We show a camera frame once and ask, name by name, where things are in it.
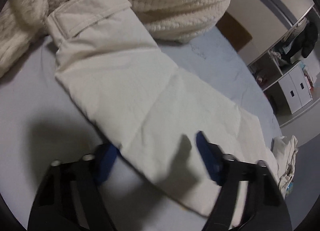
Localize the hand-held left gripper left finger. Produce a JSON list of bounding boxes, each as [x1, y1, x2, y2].
[[27, 144, 120, 231]]

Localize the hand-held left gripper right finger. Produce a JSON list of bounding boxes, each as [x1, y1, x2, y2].
[[195, 131, 293, 231]]

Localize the cream cloth garment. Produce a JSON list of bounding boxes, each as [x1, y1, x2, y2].
[[271, 135, 298, 194]]

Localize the cream pants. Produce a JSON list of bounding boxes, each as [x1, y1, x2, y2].
[[46, 0, 280, 228]]

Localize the pile of dark clothes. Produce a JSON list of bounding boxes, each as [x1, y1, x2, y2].
[[282, 20, 316, 63]]

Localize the white two-door storage box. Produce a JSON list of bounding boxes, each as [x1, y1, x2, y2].
[[278, 65, 313, 115]]

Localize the grey open shelf unit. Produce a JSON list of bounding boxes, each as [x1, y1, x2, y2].
[[247, 4, 320, 122]]

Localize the fluffy cream blanket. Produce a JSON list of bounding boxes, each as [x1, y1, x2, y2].
[[0, 0, 232, 77]]

